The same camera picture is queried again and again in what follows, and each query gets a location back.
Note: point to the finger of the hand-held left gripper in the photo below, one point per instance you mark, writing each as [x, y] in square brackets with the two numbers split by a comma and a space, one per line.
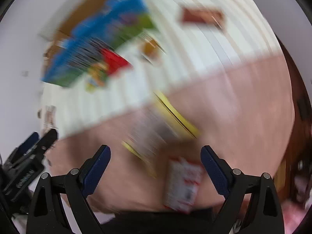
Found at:
[48, 140]
[29, 142]

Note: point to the red triangular snack packet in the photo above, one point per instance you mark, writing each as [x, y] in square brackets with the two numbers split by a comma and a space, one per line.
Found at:
[114, 61]

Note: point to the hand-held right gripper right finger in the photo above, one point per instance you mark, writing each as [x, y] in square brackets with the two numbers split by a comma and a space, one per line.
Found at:
[215, 173]

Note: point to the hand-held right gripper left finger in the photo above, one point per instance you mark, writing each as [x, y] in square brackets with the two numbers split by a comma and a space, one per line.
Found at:
[95, 173]

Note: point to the striped pink cat blanket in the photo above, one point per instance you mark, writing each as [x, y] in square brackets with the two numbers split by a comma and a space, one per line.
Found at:
[231, 90]

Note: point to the long red white packet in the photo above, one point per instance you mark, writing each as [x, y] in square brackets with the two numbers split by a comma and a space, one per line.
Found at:
[182, 185]

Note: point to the large yellow snack bag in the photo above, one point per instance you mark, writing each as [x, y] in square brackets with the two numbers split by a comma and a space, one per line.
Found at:
[151, 136]

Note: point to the cardboard box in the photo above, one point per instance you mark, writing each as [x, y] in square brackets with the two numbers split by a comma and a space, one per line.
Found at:
[97, 36]

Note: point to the brown snack packet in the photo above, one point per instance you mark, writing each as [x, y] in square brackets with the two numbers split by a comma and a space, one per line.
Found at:
[202, 17]

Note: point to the green colourful candy packet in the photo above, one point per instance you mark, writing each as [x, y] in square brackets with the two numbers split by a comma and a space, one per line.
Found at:
[97, 79]

